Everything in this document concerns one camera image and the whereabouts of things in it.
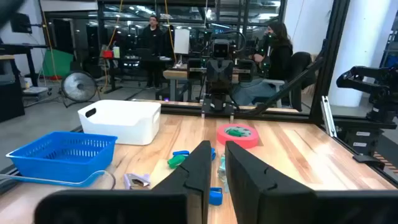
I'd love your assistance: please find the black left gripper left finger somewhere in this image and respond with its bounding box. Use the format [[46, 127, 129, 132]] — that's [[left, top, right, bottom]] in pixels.
[[151, 140, 213, 224]]

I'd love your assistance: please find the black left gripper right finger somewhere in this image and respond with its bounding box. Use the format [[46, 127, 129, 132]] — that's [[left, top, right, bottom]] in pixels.
[[225, 141, 318, 224]]

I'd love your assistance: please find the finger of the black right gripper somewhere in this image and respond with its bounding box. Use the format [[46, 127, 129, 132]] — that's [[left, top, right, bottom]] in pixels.
[[220, 60, 234, 93], [206, 60, 221, 93]]

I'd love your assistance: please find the pink tape roll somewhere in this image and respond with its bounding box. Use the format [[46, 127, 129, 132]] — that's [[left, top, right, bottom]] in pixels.
[[216, 123, 260, 149]]

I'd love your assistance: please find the green mini stapler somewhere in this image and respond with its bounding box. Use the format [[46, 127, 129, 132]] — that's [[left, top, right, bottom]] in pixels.
[[225, 128, 246, 138], [167, 154, 188, 170]]

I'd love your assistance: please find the person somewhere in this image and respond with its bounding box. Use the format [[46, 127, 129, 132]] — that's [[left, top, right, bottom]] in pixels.
[[231, 21, 295, 106], [138, 15, 165, 90]]

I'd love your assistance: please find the wooden desk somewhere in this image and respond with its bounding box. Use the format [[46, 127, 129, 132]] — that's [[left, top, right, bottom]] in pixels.
[[163, 63, 240, 102]]

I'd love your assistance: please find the white rectangular lamp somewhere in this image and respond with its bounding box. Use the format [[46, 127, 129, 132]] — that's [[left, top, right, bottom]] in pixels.
[[172, 28, 191, 68]]

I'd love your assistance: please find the office chair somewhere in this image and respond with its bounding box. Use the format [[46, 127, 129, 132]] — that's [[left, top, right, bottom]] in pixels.
[[251, 51, 318, 113]]

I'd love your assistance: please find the black long desk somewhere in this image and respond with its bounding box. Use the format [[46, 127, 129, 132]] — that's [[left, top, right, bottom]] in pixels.
[[99, 55, 175, 94]]

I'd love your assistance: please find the white plastic bin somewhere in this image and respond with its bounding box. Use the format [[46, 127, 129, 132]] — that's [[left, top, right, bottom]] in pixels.
[[77, 99, 162, 146]]

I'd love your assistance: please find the clear plastic container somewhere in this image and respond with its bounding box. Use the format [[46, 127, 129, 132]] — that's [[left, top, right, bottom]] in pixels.
[[0, 169, 116, 190]]

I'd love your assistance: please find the blue plastic basket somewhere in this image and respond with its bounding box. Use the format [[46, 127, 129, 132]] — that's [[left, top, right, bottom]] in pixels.
[[5, 131, 118, 184]]

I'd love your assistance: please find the round floor fan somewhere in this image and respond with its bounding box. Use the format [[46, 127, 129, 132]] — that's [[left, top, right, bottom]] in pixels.
[[58, 70, 100, 109]]

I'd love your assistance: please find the green cloth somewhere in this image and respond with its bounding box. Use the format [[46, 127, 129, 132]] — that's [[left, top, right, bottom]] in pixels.
[[42, 49, 75, 78]]

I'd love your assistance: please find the white low cart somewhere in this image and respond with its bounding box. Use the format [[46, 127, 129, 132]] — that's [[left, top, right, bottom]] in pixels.
[[21, 77, 53, 96]]

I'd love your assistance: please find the black computer tower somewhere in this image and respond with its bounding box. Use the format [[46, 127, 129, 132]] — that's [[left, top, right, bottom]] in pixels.
[[0, 81, 25, 123]]

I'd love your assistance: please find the wooden top workbench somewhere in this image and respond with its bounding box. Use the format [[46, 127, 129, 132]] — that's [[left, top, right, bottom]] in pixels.
[[0, 54, 16, 83]]

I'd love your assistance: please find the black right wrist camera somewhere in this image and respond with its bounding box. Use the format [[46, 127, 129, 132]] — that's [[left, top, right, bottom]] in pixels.
[[212, 39, 230, 59]]

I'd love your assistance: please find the yellow hanging cable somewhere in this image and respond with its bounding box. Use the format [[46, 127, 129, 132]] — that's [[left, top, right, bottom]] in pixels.
[[164, 0, 178, 65], [106, 0, 124, 51], [41, 12, 59, 82]]

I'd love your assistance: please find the silver aluminium bracket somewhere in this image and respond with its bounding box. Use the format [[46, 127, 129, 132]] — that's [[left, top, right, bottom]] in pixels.
[[321, 95, 337, 138]]

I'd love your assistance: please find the black wall monitor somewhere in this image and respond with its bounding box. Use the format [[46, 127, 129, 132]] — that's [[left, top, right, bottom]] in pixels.
[[10, 12, 33, 34]]

